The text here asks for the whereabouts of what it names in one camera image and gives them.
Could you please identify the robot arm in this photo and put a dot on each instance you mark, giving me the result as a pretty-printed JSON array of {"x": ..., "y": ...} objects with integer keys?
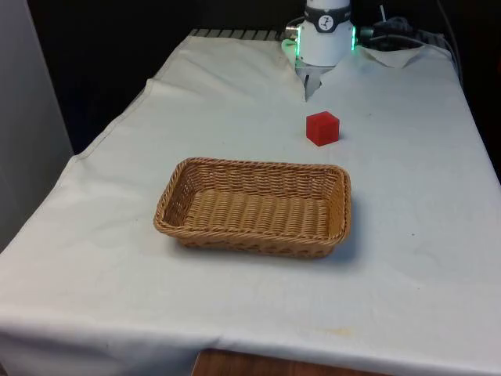
[{"x": 325, "y": 43}]

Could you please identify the pale grey locker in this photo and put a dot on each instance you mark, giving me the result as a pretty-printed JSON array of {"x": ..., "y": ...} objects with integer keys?
[{"x": 27, "y": 117}]

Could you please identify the red cube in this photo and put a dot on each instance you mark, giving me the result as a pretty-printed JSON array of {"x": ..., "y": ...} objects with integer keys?
[{"x": 321, "y": 128}]

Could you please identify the brown wicker basket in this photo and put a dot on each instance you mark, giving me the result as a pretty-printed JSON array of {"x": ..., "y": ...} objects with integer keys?
[{"x": 250, "y": 211}]

